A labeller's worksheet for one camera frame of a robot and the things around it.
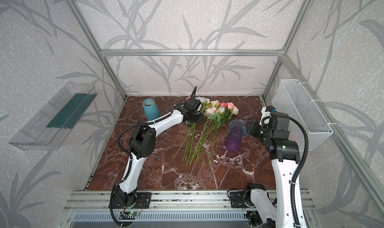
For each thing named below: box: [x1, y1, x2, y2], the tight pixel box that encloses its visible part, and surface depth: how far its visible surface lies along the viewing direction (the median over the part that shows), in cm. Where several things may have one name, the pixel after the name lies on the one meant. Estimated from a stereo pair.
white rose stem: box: [181, 123, 196, 166], surface depth 95 cm
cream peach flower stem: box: [195, 100, 221, 163], surface depth 103 cm
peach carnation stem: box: [192, 106, 218, 166], surface depth 101 cm
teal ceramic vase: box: [142, 98, 161, 121], surface depth 92 cm
